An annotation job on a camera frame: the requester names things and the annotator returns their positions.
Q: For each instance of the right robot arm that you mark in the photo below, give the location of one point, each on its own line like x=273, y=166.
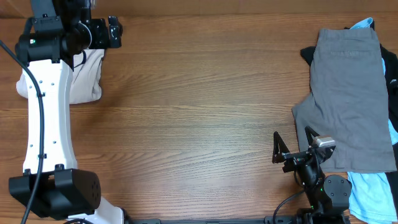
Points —
x=328, y=196

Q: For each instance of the black garment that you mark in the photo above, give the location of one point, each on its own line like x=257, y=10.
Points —
x=353, y=98

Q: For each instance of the beige shorts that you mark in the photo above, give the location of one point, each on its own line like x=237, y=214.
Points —
x=80, y=84

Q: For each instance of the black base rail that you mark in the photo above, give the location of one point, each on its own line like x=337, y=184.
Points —
x=211, y=221

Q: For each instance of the light blue garment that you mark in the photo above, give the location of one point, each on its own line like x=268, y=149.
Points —
x=374, y=196

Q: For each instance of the grey shorts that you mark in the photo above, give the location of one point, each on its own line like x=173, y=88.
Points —
x=349, y=102

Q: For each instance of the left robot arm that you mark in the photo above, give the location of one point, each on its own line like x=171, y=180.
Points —
x=52, y=185

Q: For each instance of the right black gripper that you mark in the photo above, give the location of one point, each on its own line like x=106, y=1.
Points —
x=280, y=154

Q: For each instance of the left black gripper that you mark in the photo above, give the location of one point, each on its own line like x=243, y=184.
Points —
x=102, y=41

